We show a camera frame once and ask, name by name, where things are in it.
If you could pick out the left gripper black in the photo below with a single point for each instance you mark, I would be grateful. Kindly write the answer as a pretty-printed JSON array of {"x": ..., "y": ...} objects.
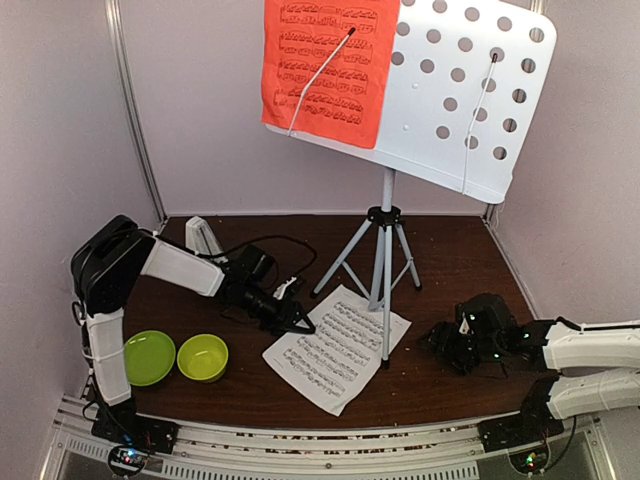
[{"x": 284, "y": 318}]

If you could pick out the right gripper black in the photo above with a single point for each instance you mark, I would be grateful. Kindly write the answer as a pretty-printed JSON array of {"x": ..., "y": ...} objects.
[{"x": 442, "y": 343}]

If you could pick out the white sheet music page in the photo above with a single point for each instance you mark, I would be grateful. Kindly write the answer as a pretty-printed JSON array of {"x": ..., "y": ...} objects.
[{"x": 331, "y": 367}]

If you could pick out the grey metronome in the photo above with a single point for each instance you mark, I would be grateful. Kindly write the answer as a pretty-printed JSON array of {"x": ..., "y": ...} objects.
[{"x": 200, "y": 238}]

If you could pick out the red sheet music page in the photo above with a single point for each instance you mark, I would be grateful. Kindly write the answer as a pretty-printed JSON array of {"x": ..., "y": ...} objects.
[{"x": 326, "y": 65}]

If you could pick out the white perforated music stand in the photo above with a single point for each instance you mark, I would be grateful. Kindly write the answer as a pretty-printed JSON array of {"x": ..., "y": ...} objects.
[{"x": 463, "y": 86}]

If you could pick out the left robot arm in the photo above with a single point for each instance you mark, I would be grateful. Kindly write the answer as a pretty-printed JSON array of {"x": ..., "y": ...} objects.
[{"x": 106, "y": 269}]

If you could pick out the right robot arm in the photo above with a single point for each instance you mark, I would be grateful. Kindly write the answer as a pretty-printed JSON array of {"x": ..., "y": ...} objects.
[{"x": 588, "y": 367}]

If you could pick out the yellow-green bowl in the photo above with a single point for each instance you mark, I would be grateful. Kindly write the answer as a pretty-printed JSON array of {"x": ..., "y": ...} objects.
[{"x": 203, "y": 358}]

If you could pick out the green plate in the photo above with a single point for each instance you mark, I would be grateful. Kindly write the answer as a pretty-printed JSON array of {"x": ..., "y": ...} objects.
[{"x": 149, "y": 357}]

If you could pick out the aluminium front rail frame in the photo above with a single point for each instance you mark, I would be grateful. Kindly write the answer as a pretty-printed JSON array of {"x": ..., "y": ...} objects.
[{"x": 451, "y": 450}]

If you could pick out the right aluminium corner post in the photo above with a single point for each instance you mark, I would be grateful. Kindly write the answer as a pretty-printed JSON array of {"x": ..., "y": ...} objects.
[{"x": 491, "y": 215}]

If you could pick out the aluminium corner post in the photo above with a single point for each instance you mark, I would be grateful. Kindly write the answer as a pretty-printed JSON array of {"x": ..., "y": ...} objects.
[
  {"x": 133, "y": 118},
  {"x": 491, "y": 215}
]

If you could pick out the left aluminium corner post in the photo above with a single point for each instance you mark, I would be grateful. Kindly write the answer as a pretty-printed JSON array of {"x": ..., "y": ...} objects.
[{"x": 133, "y": 118}]

